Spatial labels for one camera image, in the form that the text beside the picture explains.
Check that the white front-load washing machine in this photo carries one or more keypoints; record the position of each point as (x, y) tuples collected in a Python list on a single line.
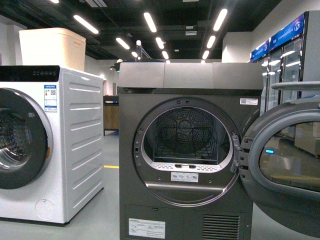
[(51, 142)]

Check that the glass door display fridge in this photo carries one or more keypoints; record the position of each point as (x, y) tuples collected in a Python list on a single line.
[(292, 55)]

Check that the white plastic laundry hamper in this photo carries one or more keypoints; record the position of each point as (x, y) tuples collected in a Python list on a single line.
[(52, 46)]

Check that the grey dryer machine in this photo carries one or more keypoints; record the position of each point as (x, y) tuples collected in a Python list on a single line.
[(180, 126)]

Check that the wooden counter in background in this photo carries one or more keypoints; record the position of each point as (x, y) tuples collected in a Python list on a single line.
[(111, 120)]

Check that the grey dryer door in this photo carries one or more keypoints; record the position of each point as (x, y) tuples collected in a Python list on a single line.
[(279, 164)]

